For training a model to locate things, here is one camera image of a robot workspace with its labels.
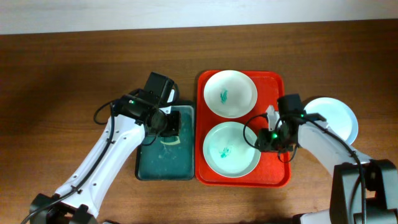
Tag light blue plate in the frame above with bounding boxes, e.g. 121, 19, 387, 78
305, 97, 359, 145

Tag light green plate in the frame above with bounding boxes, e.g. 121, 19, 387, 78
203, 121, 261, 178

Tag white plate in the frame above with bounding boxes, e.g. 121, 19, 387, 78
203, 70, 258, 119

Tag green yellow sponge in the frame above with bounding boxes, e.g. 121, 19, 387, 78
161, 138, 180, 146

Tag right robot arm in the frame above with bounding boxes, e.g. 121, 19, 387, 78
254, 95, 397, 224

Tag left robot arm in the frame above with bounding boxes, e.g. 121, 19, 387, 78
23, 72, 180, 223

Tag dark green water tray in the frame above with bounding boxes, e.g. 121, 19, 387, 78
135, 101, 195, 180

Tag red plastic tray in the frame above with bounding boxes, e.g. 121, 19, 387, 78
195, 70, 292, 188

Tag right black cable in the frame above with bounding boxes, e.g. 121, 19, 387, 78
243, 112, 368, 224

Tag black cable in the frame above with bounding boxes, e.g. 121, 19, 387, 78
243, 112, 368, 224
20, 93, 181, 224

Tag left black cable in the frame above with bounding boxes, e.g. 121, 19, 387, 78
20, 93, 181, 224

